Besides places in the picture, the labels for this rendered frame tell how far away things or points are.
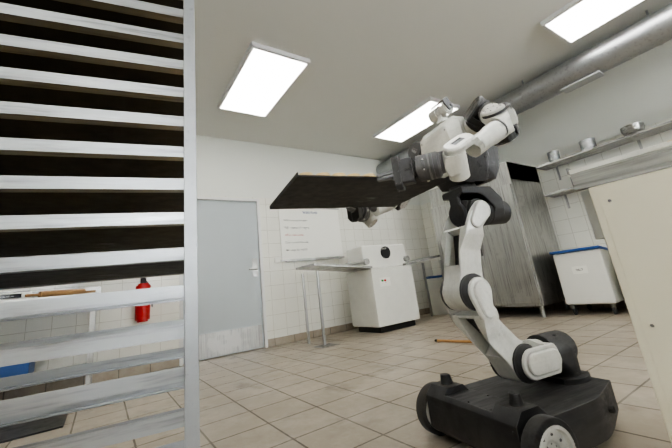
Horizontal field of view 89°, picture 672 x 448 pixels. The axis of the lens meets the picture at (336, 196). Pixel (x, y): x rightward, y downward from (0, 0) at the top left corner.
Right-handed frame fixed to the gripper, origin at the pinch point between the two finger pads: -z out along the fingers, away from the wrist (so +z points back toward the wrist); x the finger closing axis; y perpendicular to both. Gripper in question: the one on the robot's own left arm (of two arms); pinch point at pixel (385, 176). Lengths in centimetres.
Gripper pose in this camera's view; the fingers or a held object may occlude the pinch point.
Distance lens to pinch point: 116.9
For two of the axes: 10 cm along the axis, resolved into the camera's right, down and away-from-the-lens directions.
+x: -1.2, -9.6, 2.6
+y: -3.8, -2.0, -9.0
